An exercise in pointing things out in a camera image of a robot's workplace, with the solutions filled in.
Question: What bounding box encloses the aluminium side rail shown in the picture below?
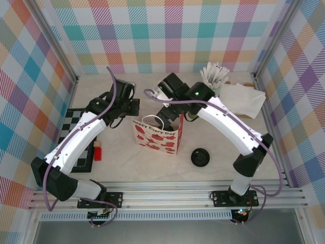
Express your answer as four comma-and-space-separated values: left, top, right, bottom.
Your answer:
251, 72, 291, 188

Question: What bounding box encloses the black grey chessboard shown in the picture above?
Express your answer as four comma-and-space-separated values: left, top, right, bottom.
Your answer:
58, 108, 99, 173

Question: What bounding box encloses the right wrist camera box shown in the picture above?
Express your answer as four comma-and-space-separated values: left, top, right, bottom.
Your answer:
151, 85, 176, 107

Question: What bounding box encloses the white red paper gift bag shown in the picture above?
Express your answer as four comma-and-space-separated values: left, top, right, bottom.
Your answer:
131, 113, 185, 156

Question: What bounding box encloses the small lit circuit board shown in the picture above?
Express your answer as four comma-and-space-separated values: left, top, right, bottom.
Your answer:
233, 208, 249, 218

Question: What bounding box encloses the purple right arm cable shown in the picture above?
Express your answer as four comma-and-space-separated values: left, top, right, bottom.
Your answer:
144, 88, 284, 226

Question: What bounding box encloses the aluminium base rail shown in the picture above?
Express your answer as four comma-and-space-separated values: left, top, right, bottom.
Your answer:
27, 180, 309, 210

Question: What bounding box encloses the black plastic cup lid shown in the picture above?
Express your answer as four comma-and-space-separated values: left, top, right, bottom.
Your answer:
190, 148, 211, 168

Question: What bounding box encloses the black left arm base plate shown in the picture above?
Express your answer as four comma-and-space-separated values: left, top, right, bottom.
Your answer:
77, 192, 124, 209

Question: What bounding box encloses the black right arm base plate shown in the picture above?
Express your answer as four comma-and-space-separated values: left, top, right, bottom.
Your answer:
212, 190, 259, 208

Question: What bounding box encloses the white slotted cable duct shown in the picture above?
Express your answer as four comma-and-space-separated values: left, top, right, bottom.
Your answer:
39, 212, 234, 221

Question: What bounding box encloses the small green circuit board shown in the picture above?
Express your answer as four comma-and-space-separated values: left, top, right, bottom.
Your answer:
87, 209, 112, 220

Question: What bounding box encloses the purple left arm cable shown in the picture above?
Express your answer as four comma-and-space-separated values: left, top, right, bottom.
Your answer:
42, 66, 119, 227

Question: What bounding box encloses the white paper napkin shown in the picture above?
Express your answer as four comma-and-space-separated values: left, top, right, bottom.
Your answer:
218, 82, 267, 119

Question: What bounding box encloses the aluminium frame post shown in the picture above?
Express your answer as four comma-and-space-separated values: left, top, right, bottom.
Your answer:
30, 0, 79, 83
252, 0, 303, 82

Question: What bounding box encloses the white paper stick packet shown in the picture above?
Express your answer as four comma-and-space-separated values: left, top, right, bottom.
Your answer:
220, 66, 231, 86
200, 70, 212, 84
206, 62, 216, 84
214, 65, 224, 88

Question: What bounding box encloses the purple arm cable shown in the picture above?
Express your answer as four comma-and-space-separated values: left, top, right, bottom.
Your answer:
144, 88, 284, 226
42, 66, 119, 227

